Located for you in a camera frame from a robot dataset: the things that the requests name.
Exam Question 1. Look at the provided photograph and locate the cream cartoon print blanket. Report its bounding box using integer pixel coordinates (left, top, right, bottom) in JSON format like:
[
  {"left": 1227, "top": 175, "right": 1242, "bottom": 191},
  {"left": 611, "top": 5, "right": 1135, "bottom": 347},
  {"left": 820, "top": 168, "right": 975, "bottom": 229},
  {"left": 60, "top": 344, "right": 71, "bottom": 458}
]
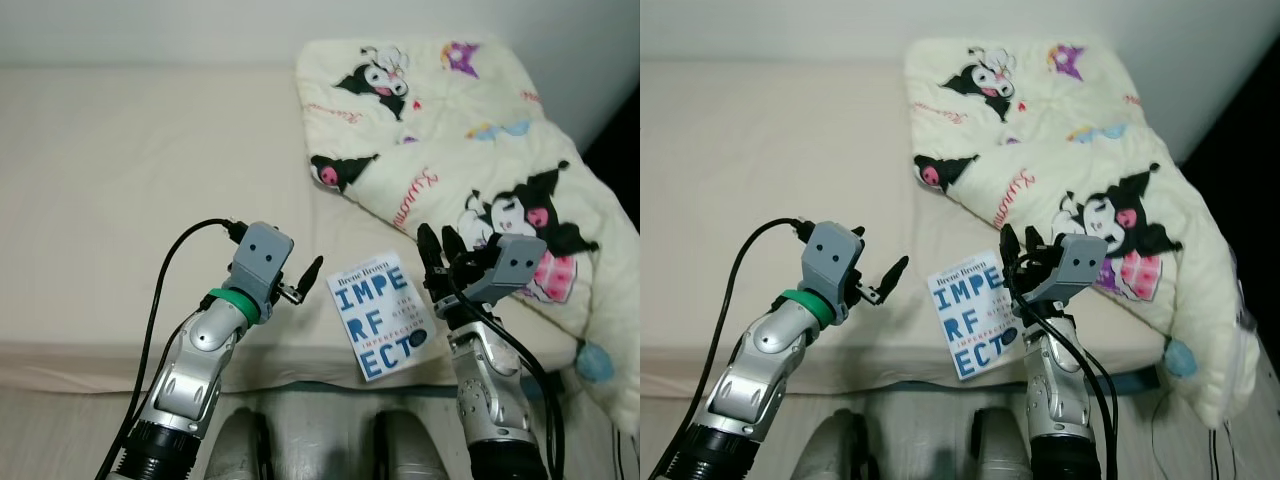
[
  {"left": 905, "top": 38, "right": 1263, "bottom": 431},
  {"left": 295, "top": 38, "right": 641, "bottom": 436}
]

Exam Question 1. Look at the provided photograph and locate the grey left robot leg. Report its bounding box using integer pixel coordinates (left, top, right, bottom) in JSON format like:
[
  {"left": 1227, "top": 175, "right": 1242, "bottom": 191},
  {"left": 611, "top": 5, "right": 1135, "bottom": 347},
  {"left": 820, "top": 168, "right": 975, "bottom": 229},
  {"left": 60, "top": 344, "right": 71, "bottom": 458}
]
[
  {"left": 815, "top": 408, "right": 881, "bottom": 480},
  {"left": 205, "top": 408, "right": 276, "bottom": 480}
]

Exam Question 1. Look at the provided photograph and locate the grey robot leg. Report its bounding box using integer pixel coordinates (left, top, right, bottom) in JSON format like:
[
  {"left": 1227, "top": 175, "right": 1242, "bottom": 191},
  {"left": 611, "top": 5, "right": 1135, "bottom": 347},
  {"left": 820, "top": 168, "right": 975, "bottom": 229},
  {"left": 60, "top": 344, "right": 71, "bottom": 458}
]
[
  {"left": 205, "top": 408, "right": 276, "bottom": 480},
  {"left": 815, "top": 408, "right": 881, "bottom": 480},
  {"left": 370, "top": 408, "right": 451, "bottom": 480},
  {"left": 970, "top": 405, "right": 1041, "bottom": 480}
]

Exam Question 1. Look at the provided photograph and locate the grey right robot leg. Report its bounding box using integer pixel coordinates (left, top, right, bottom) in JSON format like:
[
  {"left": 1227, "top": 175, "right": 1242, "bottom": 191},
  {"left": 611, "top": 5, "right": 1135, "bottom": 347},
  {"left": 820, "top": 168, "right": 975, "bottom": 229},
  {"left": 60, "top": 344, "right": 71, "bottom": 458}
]
[
  {"left": 970, "top": 405, "right": 1041, "bottom": 480},
  {"left": 370, "top": 408, "right": 451, "bottom": 480}
]

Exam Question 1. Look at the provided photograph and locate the mattress with cream sheet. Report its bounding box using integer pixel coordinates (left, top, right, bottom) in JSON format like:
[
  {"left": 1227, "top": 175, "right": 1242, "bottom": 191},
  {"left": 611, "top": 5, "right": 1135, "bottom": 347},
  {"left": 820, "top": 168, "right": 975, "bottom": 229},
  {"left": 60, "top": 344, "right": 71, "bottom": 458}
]
[
  {"left": 0, "top": 65, "right": 641, "bottom": 396},
  {"left": 640, "top": 60, "right": 1241, "bottom": 396}
]

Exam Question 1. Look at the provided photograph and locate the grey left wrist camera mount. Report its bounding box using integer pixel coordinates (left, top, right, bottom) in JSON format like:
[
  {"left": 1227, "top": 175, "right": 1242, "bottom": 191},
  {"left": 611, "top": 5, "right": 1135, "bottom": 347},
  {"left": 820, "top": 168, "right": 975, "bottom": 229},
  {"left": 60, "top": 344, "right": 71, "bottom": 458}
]
[
  {"left": 230, "top": 222, "right": 296, "bottom": 301},
  {"left": 800, "top": 222, "right": 866, "bottom": 301}
]

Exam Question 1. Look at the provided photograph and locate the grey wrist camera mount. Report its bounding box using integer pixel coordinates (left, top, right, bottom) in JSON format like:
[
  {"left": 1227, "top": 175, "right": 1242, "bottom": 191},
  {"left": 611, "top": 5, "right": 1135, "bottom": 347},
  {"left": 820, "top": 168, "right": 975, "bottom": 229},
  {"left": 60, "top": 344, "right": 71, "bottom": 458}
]
[
  {"left": 230, "top": 222, "right": 296, "bottom": 301},
  {"left": 1040, "top": 233, "right": 1109, "bottom": 306},
  {"left": 465, "top": 235, "right": 549, "bottom": 306},
  {"left": 800, "top": 222, "right": 866, "bottom": 301}
]

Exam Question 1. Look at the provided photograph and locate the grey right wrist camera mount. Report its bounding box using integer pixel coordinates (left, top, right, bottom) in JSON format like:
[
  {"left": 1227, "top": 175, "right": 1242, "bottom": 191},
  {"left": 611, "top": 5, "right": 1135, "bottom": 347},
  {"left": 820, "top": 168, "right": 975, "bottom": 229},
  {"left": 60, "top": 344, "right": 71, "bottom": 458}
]
[
  {"left": 1040, "top": 233, "right": 1109, "bottom": 306},
  {"left": 465, "top": 235, "right": 549, "bottom": 306}
]

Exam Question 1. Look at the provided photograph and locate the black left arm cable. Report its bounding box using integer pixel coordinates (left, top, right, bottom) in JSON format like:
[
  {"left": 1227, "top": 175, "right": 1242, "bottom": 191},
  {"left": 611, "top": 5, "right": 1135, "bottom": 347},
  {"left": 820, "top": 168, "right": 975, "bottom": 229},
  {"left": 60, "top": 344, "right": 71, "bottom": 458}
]
[
  {"left": 95, "top": 218, "right": 247, "bottom": 480},
  {"left": 645, "top": 218, "right": 813, "bottom": 480}
]

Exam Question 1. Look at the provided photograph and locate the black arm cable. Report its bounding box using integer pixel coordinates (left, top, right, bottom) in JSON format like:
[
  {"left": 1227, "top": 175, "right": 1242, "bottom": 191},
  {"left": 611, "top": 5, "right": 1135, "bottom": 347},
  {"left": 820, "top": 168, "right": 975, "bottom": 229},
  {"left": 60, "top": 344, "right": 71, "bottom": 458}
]
[
  {"left": 95, "top": 218, "right": 247, "bottom": 480},
  {"left": 450, "top": 260, "right": 566, "bottom": 480},
  {"left": 645, "top": 218, "right": 813, "bottom": 480},
  {"left": 1010, "top": 275, "right": 1121, "bottom": 480}
]

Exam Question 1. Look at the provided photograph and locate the dark blue bed frame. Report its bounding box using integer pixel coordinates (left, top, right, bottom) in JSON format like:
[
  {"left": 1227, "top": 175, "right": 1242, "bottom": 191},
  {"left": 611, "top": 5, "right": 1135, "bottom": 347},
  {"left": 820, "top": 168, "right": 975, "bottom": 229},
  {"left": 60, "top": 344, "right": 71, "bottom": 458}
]
[
  {"left": 870, "top": 370, "right": 1169, "bottom": 393},
  {"left": 230, "top": 372, "right": 601, "bottom": 396}
]

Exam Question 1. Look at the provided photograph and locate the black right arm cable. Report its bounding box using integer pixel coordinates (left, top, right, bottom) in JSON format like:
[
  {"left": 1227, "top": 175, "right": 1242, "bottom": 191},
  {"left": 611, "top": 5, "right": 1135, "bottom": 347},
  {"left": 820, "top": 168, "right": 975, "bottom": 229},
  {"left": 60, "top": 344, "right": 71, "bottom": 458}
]
[
  {"left": 450, "top": 260, "right": 566, "bottom": 480},
  {"left": 1010, "top": 275, "right": 1121, "bottom": 480}
]

